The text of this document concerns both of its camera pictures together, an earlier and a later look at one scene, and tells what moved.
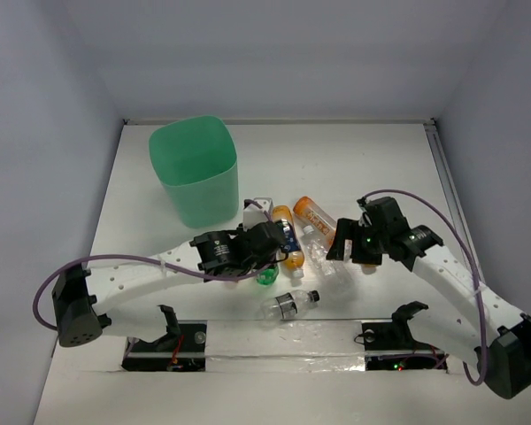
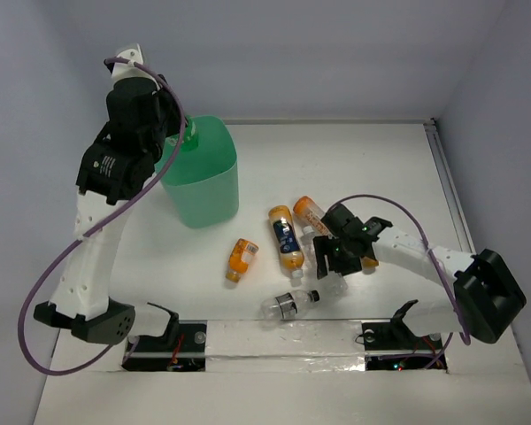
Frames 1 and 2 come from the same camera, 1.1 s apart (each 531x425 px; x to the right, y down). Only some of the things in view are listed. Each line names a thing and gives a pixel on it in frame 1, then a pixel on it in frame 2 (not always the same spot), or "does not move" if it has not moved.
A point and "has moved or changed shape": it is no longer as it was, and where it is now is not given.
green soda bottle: x=267 y=276 to x=189 y=139
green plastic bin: x=196 y=159 does not move
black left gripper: x=271 y=236 to x=169 y=113
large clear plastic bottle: x=342 y=270 has moved or changed shape
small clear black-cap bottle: x=288 y=304 does not move
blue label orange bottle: x=295 y=261 does not move
